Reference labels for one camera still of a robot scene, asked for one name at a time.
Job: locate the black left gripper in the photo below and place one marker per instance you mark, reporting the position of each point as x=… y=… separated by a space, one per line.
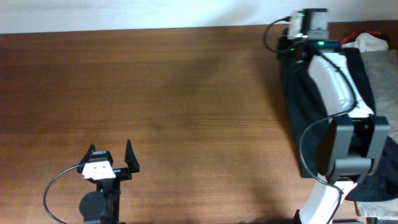
x=124 y=173

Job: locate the black trousers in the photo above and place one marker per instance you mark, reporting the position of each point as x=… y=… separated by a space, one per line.
x=305 y=106

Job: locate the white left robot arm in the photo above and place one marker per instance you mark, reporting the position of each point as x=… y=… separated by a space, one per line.
x=102 y=205

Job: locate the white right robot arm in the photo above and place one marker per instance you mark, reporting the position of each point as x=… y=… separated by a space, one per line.
x=339 y=137

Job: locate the red garment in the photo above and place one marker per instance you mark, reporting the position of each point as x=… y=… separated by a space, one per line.
x=352 y=36

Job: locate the grey folded trousers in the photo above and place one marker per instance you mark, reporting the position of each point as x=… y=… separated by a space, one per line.
x=381 y=67

